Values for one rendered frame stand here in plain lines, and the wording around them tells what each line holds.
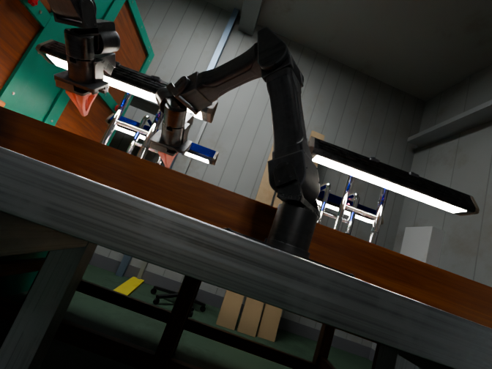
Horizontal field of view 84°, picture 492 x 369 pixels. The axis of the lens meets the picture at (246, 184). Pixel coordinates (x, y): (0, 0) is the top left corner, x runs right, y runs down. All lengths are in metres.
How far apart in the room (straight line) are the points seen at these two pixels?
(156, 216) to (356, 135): 3.82
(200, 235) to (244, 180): 3.06
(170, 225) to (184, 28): 3.91
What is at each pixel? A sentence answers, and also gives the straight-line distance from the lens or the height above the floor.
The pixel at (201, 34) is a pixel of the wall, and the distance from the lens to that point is 4.03.
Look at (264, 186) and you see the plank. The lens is 2.90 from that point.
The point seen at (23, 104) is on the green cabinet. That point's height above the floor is 0.91.
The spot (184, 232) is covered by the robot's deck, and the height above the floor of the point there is 0.66.
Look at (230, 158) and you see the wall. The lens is 3.29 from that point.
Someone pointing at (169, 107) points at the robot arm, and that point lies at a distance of 0.75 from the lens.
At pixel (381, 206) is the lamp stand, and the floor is 1.01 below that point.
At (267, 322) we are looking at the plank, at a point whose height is 0.13.
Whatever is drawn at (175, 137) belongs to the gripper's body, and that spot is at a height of 0.88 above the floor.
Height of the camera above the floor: 0.66
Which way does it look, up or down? 13 degrees up
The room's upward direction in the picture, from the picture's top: 20 degrees clockwise
